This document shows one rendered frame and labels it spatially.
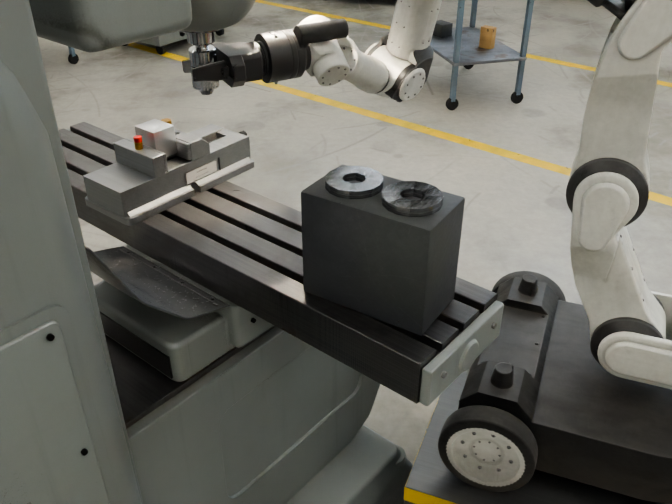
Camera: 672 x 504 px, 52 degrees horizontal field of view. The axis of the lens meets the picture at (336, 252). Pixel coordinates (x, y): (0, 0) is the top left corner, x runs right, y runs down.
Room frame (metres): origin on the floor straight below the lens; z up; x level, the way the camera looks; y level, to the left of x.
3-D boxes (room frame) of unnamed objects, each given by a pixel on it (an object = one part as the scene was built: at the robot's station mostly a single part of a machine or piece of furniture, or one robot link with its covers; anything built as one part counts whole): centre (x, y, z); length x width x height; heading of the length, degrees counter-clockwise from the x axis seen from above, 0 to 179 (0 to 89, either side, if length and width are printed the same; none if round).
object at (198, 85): (1.20, 0.23, 1.23); 0.05 x 0.05 x 0.06
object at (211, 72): (1.18, 0.22, 1.23); 0.06 x 0.02 x 0.03; 118
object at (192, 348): (1.20, 0.23, 0.80); 0.50 x 0.35 x 0.12; 140
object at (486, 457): (1.00, -0.31, 0.50); 0.20 x 0.05 x 0.20; 68
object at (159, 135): (1.31, 0.36, 1.05); 0.06 x 0.05 x 0.06; 51
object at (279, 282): (1.23, 0.26, 0.90); 1.24 x 0.23 x 0.08; 50
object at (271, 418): (1.22, 0.21, 0.44); 0.80 x 0.30 x 0.60; 140
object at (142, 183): (1.34, 0.35, 0.99); 0.35 x 0.15 x 0.11; 141
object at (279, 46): (1.25, 0.15, 1.23); 0.13 x 0.12 x 0.10; 28
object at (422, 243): (0.93, -0.07, 1.04); 0.22 x 0.12 x 0.20; 57
